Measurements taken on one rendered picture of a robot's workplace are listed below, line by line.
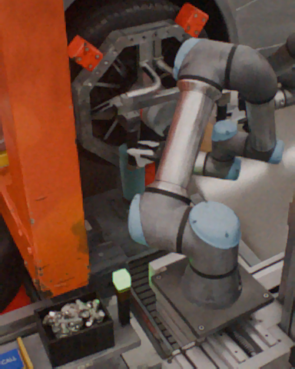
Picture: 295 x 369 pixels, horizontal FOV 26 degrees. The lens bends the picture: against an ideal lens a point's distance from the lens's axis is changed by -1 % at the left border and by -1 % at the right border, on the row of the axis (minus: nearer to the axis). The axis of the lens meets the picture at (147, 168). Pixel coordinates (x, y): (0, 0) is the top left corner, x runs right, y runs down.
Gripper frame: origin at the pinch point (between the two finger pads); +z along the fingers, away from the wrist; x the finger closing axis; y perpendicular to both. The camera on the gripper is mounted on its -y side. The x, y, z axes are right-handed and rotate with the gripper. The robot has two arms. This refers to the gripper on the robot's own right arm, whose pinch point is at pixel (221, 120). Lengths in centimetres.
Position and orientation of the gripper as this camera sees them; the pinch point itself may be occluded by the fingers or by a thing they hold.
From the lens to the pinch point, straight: 219.6
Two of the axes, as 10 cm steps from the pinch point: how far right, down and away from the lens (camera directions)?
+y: -0.2, -8.2, -5.7
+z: -8.9, 2.8, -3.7
